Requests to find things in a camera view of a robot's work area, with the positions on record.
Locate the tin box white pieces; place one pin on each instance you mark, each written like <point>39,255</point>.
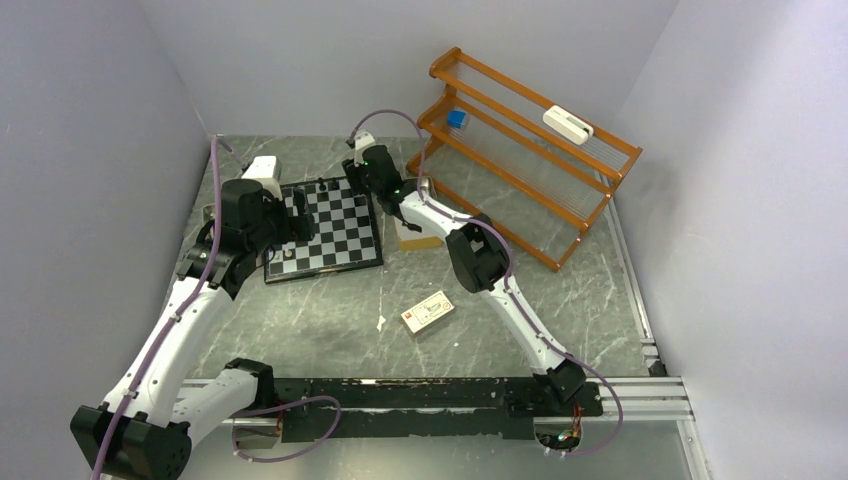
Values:
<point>207,213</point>

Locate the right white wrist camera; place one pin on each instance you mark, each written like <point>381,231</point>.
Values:
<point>362,140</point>

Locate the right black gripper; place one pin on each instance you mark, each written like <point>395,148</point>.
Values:
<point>352,171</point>

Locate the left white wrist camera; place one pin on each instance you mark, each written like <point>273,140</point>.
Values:
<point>265,170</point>

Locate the black white chessboard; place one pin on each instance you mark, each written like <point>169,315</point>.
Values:
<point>347,235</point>

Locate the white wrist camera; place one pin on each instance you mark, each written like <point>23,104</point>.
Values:
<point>265,170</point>
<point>362,140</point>

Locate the tin box black pieces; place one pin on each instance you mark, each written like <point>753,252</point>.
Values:
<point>410,240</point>

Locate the white red card box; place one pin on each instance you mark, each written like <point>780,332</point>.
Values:
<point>427,312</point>

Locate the white device on rack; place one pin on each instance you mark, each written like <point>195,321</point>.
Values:
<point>567,125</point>

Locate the aluminium rail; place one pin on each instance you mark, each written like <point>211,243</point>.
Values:
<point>629,398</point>

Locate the blue block on rack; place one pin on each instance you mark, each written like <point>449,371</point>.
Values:
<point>457,119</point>

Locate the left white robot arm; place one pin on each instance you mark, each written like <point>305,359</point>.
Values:
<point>142,429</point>

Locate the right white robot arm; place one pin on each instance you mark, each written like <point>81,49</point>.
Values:
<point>480,259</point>

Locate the black mounting base plate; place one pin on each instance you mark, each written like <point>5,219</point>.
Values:
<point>310,422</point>

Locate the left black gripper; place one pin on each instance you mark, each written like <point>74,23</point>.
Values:
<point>296,226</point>

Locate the orange wooden rack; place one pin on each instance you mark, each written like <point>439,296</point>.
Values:
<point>506,141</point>

